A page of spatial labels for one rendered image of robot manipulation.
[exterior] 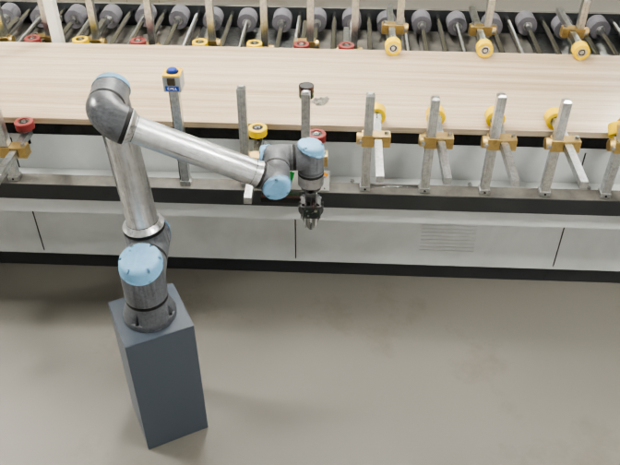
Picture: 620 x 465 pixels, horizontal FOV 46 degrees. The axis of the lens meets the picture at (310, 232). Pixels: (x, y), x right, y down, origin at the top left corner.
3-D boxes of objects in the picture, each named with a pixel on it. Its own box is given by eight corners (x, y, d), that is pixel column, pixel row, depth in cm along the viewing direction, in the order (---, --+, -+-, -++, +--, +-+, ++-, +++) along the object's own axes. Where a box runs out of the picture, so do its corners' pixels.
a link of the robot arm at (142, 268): (121, 310, 251) (113, 272, 240) (127, 276, 264) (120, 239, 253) (166, 308, 252) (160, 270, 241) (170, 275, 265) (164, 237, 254)
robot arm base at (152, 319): (183, 322, 260) (180, 303, 254) (131, 339, 254) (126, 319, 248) (167, 289, 274) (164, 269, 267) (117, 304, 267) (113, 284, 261)
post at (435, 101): (427, 199, 308) (440, 99, 277) (419, 199, 308) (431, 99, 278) (426, 195, 310) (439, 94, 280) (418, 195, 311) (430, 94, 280)
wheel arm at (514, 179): (519, 186, 269) (521, 179, 267) (509, 186, 269) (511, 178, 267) (498, 118, 308) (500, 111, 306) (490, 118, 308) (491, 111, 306)
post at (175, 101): (190, 185, 308) (179, 90, 280) (179, 185, 308) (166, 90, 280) (192, 180, 312) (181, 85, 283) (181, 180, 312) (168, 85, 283)
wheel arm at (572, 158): (588, 188, 268) (590, 181, 266) (578, 188, 268) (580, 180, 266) (558, 120, 307) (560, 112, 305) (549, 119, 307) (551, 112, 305)
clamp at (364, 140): (389, 149, 291) (390, 137, 288) (356, 148, 291) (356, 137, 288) (389, 140, 296) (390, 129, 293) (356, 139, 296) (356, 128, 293)
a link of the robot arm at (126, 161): (129, 276, 264) (75, 92, 217) (135, 245, 278) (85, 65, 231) (171, 272, 265) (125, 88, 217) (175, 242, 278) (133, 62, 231)
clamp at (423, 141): (452, 150, 290) (454, 139, 287) (419, 149, 291) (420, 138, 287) (451, 142, 295) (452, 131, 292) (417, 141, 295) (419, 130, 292)
